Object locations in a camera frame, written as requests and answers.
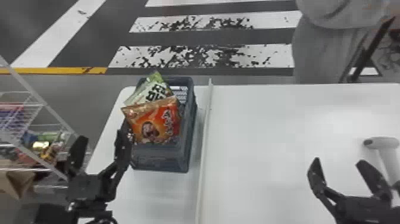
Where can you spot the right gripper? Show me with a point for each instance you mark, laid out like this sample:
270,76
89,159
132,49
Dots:
364,211

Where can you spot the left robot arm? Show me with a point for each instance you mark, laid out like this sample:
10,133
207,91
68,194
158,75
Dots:
90,214

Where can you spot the hand scanner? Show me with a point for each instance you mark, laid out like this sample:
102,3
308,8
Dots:
387,156

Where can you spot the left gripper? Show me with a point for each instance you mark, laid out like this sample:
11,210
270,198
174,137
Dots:
89,187

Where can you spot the blue basket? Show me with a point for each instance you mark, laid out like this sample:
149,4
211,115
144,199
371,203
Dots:
168,156

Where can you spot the green snack packet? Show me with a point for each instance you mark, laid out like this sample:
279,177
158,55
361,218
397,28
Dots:
148,89

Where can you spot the person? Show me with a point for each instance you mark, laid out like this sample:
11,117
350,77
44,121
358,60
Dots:
325,40

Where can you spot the orange snack packet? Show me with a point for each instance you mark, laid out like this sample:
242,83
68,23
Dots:
153,120

